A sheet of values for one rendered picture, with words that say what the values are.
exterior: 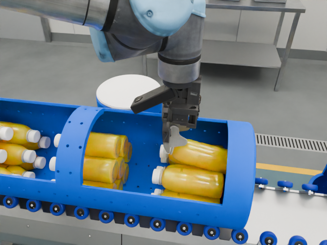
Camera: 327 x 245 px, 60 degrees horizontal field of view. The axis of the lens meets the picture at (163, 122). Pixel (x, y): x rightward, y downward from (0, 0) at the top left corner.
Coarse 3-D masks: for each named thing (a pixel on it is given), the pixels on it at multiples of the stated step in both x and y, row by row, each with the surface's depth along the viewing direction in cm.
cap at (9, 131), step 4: (4, 128) 81; (8, 128) 82; (0, 132) 81; (4, 132) 81; (8, 132) 82; (12, 132) 84; (0, 136) 81; (4, 136) 81; (8, 136) 82; (12, 136) 84
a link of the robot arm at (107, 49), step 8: (96, 32) 45; (104, 32) 45; (96, 40) 47; (104, 40) 45; (112, 40) 44; (160, 40) 50; (96, 48) 49; (104, 48) 46; (112, 48) 46; (120, 48) 45; (152, 48) 50; (160, 48) 52; (104, 56) 47; (112, 56) 48; (120, 56) 49; (128, 56) 49
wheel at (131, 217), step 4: (124, 216) 80; (128, 216) 80; (132, 216) 80; (136, 216) 79; (124, 220) 80; (128, 220) 80; (132, 220) 80; (136, 220) 79; (128, 224) 80; (132, 224) 80; (136, 224) 79
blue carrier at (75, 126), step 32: (32, 128) 98; (64, 128) 71; (96, 128) 94; (128, 128) 91; (160, 128) 89; (192, 128) 86; (224, 128) 84; (64, 160) 68; (160, 160) 93; (0, 192) 77; (32, 192) 73; (64, 192) 71; (96, 192) 69; (128, 192) 67; (224, 192) 63; (224, 224) 68
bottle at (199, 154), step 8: (192, 144) 72; (200, 144) 73; (208, 144) 74; (176, 152) 72; (184, 152) 72; (192, 152) 72; (200, 152) 72; (208, 152) 72; (216, 152) 72; (224, 152) 73; (184, 160) 72; (192, 160) 72; (200, 160) 72; (208, 160) 72; (216, 160) 72; (224, 160) 72; (208, 168) 73; (216, 168) 72; (224, 168) 72
